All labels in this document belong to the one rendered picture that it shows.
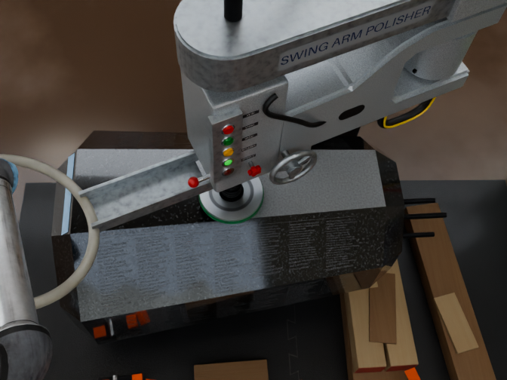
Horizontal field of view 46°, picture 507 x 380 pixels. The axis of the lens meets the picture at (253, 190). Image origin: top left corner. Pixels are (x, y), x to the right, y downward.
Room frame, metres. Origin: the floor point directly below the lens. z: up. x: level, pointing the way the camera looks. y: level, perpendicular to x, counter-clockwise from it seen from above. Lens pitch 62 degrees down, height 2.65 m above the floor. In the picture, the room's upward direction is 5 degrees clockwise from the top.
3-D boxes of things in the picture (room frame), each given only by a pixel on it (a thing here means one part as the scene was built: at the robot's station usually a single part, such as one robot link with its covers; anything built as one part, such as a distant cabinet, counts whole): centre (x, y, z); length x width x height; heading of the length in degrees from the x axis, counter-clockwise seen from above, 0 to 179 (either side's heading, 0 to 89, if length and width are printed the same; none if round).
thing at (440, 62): (1.26, -0.50, 1.33); 0.19 x 0.19 x 0.20
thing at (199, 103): (0.97, 0.00, 1.30); 0.36 x 0.22 x 0.45; 119
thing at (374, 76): (1.12, -0.27, 1.29); 0.74 x 0.23 x 0.49; 119
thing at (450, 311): (0.78, -0.92, 0.11); 0.25 x 0.10 x 0.01; 20
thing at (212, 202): (0.94, 0.07, 0.86); 0.21 x 0.21 x 0.01
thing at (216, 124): (0.80, 0.08, 1.35); 0.08 x 0.03 x 0.28; 119
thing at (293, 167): (0.89, -0.09, 1.18); 0.15 x 0.10 x 0.15; 119
